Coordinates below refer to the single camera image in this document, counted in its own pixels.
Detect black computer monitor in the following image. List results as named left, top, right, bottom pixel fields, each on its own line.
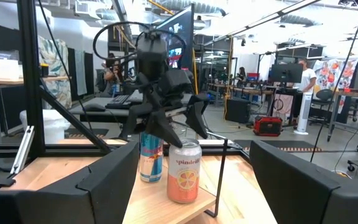
left=268, top=63, right=304, bottom=84

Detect red tool box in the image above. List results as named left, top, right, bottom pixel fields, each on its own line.
left=252, top=116, right=283, bottom=137

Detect dark grey desk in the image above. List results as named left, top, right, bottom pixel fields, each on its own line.
left=68, top=93, right=195, bottom=124

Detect wooden desk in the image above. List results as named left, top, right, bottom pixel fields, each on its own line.
left=0, top=76, right=71, bottom=144

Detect blue silver Red Bull can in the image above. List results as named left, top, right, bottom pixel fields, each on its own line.
left=139, top=132, right=164, bottom=184

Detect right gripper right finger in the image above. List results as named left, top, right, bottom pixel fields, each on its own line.
left=249, top=139, right=358, bottom=224

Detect black keyboard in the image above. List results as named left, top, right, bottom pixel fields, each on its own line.
left=104, top=95, right=132, bottom=110

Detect black computer mouse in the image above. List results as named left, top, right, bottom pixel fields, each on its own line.
left=82, top=102, right=107, bottom=113

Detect long wooden table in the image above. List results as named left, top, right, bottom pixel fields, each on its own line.
left=208, top=82, right=275, bottom=97

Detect large black monitor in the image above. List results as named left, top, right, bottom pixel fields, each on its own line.
left=155, top=3, right=195, bottom=71

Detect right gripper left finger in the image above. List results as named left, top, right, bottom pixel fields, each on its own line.
left=0, top=141, right=140, bottom=224

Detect colourful floral banner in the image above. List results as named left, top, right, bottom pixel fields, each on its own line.
left=312, top=57, right=358, bottom=91

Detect leaf patterned cloth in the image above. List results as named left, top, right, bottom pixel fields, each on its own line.
left=37, top=35, right=73, bottom=110

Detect person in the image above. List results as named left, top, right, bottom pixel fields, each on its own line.
left=235, top=66, right=247, bottom=86
left=99, top=52, right=126, bottom=97
left=290, top=58, right=318, bottom=125

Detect black mat hazard stripes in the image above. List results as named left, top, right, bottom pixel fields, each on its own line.
left=233, top=139, right=323, bottom=153

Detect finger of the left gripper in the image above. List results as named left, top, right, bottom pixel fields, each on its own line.
left=186, top=94, right=211, bottom=140
left=147, top=108, right=183, bottom=149

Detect translucent plastic box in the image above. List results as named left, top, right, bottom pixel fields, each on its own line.
left=0, top=57, right=21, bottom=81

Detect silver metal bracket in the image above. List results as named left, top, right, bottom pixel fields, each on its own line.
left=9, top=125, right=36, bottom=175

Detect black office chair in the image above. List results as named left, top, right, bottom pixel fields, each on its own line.
left=309, top=88, right=338, bottom=125

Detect white container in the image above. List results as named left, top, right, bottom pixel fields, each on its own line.
left=19, top=108, right=71, bottom=144

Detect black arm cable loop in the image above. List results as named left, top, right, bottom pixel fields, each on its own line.
left=92, top=21, right=188, bottom=63

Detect black equipment box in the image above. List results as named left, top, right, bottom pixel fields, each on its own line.
left=224, top=98, right=252, bottom=124

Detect white tower fan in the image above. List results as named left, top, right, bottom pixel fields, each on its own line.
left=293, top=91, right=313, bottom=135

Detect white orange Spindrift can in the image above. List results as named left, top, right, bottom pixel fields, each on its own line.
left=167, top=138, right=203, bottom=204

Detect black aluminium rig frame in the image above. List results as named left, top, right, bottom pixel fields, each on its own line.
left=0, top=0, right=251, bottom=175

